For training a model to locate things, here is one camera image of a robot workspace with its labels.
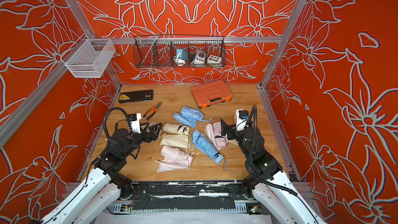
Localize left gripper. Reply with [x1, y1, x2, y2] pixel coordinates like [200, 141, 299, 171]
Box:
[121, 120, 162, 160]

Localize pink sleeved umbrella short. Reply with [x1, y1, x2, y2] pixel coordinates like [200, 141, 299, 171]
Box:
[212, 121, 232, 156]

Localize light blue sleeved umbrella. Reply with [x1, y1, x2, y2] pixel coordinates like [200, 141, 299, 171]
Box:
[173, 106, 213, 128]

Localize pink sleeved umbrella long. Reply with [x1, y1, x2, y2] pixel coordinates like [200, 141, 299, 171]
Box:
[161, 146, 193, 168]

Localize cream sleeved umbrella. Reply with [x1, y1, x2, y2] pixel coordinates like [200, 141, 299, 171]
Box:
[162, 123, 190, 135]

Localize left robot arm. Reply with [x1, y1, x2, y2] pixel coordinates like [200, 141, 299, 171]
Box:
[31, 107, 162, 224]

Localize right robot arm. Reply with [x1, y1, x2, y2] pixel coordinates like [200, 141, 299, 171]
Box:
[220, 105, 325, 224]

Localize black yellow tool box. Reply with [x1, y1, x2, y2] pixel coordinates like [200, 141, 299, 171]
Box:
[118, 90, 154, 104]

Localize red plastic tool case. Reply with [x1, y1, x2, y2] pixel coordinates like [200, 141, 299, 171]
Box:
[191, 80, 233, 108]

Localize white mesh basket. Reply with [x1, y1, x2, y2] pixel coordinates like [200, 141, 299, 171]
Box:
[61, 39, 116, 78]

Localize orange handled pliers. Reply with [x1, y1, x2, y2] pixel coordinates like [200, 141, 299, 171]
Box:
[143, 102, 162, 120]

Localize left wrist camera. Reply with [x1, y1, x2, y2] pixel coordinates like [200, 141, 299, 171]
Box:
[128, 113, 142, 134]

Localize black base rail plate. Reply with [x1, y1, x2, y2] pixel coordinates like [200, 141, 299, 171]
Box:
[104, 180, 263, 215]

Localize black wire wall basket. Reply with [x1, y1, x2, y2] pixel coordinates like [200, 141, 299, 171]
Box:
[133, 35, 227, 68]

